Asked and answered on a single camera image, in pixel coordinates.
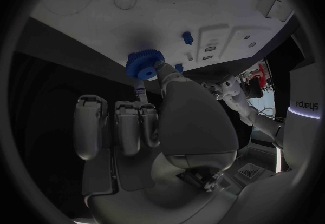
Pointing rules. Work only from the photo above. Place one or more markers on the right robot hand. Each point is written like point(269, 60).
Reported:
point(198, 126)

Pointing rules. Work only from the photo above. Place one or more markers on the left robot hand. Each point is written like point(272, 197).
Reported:
point(212, 89)

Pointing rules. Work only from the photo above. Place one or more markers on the blue gear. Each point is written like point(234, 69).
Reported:
point(142, 63)

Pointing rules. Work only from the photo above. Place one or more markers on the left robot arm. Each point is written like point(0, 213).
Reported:
point(241, 106)

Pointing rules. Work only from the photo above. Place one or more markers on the white task board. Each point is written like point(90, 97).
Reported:
point(177, 4)

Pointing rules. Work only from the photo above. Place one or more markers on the small blue plug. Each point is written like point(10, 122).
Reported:
point(179, 67)

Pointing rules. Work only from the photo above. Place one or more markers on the blue peg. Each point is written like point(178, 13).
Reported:
point(187, 37)

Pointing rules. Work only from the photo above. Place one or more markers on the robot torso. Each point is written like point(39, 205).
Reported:
point(302, 136)

